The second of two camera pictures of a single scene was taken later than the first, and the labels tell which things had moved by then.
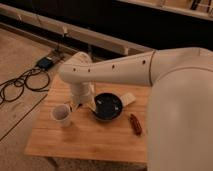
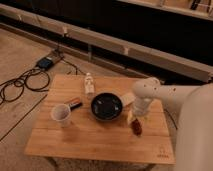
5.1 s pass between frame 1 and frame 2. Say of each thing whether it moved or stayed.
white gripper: moved
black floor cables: stayed
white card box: stayed
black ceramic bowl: stayed
